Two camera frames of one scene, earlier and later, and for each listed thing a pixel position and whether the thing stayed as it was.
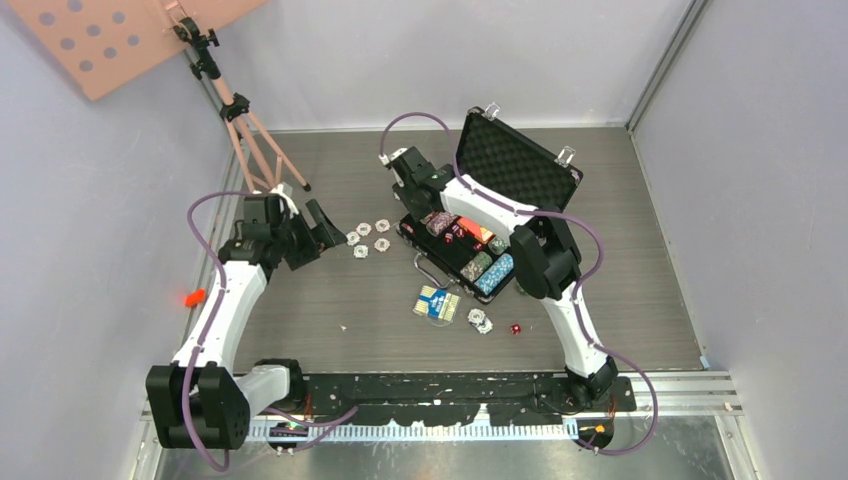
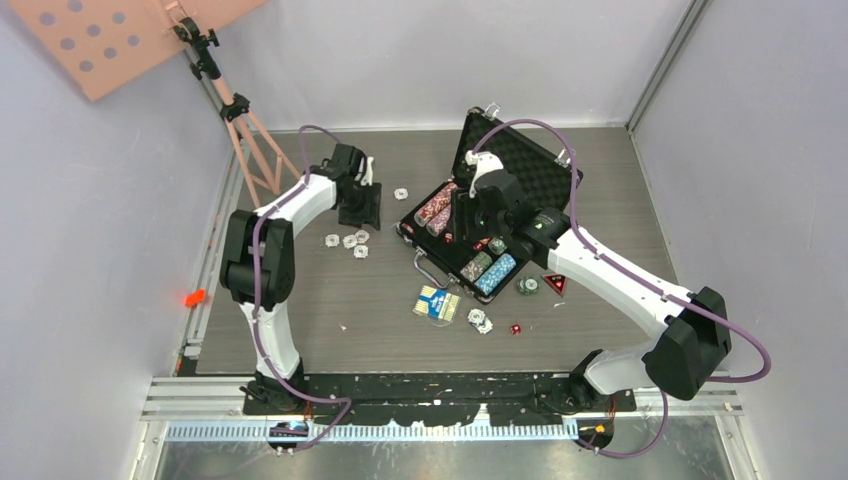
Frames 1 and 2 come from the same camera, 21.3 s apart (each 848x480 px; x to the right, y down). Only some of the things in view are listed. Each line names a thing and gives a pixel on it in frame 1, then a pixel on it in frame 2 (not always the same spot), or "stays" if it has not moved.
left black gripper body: (293, 232) → (362, 208)
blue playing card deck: (437, 304) stays
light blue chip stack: (496, 274) stays
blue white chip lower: (360, 251) stays
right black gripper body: (405, 193) → (488, 226)
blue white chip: (352, 238) stays
